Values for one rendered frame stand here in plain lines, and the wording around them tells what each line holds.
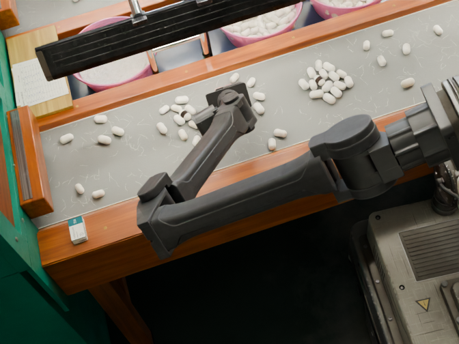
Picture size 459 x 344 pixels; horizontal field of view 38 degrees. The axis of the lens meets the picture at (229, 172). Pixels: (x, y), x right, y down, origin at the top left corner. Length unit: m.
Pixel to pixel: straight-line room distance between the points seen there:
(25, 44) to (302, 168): 1.26
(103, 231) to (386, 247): 0.76
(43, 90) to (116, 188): 0.39
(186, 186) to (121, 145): 0.59
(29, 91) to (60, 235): 0.47
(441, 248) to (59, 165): 1.04
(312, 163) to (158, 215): 0.28
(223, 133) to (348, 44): 0.66
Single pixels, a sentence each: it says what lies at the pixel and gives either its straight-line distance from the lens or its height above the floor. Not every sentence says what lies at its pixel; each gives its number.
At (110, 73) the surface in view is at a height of 0.73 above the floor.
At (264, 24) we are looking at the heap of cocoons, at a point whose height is 0.73.
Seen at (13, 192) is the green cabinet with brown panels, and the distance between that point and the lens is 1.62.
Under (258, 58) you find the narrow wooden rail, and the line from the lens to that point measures 1.85.
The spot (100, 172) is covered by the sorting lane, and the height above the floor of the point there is 0.74.
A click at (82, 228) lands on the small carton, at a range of 1.61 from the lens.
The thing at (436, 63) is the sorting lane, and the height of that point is 0.74.
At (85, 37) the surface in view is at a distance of 1.52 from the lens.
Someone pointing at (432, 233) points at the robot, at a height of 0.48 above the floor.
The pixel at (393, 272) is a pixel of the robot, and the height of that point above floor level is 0.47.
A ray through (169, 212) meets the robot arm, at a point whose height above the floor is 1.21.
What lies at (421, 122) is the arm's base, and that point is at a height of 1.39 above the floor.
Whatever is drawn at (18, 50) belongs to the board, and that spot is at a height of 0.78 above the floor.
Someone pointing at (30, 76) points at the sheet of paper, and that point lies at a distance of 1.96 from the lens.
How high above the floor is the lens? 2.13
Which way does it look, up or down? 57 degrees down
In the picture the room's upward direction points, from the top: 13 degrees counter-clockwise
